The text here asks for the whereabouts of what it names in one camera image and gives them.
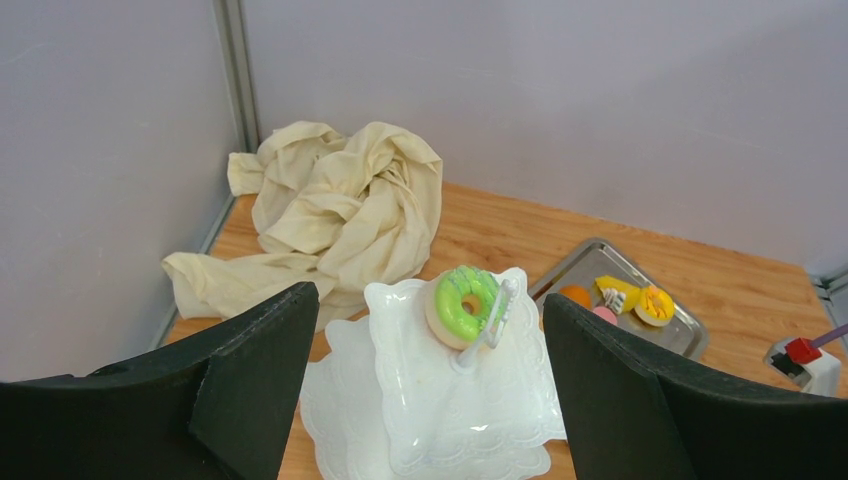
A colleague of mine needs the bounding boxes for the yellow cake cube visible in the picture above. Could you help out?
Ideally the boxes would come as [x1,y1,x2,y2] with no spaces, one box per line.
[595,275,642,315]

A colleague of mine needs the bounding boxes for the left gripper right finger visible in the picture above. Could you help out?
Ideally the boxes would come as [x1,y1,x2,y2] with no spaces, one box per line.
[542,294,847,479]

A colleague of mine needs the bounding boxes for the pink macaron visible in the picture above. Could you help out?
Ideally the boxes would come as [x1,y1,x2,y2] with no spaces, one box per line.
[592,306,618,325]

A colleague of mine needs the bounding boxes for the white three-tier dessert stand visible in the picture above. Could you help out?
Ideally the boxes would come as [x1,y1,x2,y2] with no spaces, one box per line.
[300,267,566,479]

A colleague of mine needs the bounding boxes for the stainless steel tray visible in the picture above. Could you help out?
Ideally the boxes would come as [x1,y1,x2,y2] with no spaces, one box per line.
[528,238,711,362]

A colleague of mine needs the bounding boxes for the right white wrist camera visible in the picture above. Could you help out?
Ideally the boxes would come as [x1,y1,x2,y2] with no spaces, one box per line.
[763,338,842,397]

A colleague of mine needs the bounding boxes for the aluminium side rail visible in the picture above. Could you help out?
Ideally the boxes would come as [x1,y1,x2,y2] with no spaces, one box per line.
[809,265,847,327]

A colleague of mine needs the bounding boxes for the green frosted donut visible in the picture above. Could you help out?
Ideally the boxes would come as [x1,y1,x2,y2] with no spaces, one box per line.
[423,265,511,350]

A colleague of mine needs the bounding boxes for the beige crumpled cloth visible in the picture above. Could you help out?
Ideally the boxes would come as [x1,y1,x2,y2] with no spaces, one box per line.
[162,121,443,329]

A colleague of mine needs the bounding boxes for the left aluminium frame post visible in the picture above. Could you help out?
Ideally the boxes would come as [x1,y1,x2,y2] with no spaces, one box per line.
[212,0,261,152]

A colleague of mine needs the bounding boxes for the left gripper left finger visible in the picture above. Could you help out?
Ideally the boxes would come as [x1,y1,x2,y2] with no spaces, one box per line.
[1,282,319,479]

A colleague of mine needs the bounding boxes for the orange round cake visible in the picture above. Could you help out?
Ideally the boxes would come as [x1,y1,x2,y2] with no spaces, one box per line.
[559,284,593,309]

